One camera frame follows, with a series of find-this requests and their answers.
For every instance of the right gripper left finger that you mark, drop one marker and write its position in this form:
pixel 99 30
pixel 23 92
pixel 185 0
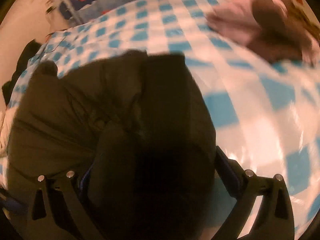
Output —
pixel 55 211

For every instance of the pink purple clothes pile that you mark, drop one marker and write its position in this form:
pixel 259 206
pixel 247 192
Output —
pixel 275 30

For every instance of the blue white checkered bed cover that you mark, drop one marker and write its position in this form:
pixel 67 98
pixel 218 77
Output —
pixel 266 116

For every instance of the dark olive puffer jacket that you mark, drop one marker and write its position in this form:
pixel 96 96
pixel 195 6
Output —
pixel 137 133

